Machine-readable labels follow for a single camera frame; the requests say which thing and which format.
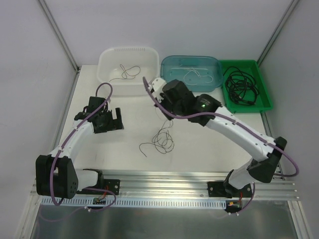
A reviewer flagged thin brown white wire tangle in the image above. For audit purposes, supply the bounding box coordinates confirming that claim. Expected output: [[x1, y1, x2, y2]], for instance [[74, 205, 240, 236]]
[[139, 119, 175, 158]]

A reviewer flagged single thin brown wire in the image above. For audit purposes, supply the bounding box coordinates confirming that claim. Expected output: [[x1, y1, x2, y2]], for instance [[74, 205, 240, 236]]
[[109, 64, 142, 83]]

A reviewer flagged black USB cable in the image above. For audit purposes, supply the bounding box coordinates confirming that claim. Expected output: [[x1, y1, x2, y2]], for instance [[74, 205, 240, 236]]
[[225, 77, 260, 107], [228, 82, 257, 107]]

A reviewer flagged short black cable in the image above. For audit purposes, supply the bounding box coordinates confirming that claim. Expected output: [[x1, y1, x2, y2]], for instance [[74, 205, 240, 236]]
[[222, 65, 250, 80]]

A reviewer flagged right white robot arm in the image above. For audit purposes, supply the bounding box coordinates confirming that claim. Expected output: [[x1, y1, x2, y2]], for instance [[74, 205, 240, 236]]
[[150, 78, 287, 198]]

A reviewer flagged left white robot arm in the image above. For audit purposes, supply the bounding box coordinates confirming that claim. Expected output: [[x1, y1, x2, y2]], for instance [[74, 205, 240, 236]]
[[35, 97, 124, 199]]

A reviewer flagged teal transparent plastic container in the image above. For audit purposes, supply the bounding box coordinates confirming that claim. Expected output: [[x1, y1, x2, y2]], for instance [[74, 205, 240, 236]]
[[160, 55, 224, 93]]

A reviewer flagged white plastic tub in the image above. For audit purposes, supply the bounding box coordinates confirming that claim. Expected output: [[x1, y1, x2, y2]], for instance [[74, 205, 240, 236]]
[[96, 46, 160, 97]]

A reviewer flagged green plastic tray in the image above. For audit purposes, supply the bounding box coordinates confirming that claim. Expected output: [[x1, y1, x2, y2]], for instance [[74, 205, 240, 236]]
[[220, 60, 273, 114]]

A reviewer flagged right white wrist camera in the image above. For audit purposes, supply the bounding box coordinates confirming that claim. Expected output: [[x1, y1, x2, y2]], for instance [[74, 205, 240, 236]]
[[151, 78, 166, 98]]

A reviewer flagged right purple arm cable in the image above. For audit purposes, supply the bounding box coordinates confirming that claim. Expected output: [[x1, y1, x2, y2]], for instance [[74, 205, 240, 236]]
[[142, 76, 300, 178]]

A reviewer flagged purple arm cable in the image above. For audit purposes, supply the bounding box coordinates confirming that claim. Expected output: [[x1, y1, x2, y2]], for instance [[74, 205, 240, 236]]
[[142, 76, 300, 178], [49, 82, 114, 207]]

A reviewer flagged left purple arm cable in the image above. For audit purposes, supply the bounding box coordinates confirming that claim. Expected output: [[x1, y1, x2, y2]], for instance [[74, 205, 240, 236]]
[[49, 82, 114, 207]]

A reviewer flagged aluminium mounting rail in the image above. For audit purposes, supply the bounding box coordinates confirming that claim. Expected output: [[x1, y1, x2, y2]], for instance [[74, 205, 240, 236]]
[[29, 169, 300, 201]]

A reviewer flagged white slotted cable duct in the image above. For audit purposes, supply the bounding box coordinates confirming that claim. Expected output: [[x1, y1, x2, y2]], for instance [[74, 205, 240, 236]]
[[41, 198, 227, 209]]

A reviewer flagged left aluminium frame post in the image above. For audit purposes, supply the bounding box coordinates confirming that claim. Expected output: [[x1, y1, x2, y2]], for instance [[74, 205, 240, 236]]
[[37, 0, 80, 73]]

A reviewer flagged aluminium frame post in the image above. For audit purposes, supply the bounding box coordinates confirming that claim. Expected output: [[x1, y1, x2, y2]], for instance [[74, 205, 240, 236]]
[[37, 0, 80, 73], [257, 0, 300, 67]]

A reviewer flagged right aluminium frame post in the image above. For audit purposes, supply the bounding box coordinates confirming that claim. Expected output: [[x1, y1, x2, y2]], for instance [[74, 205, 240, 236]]
[[257, 0, 300, 67]]

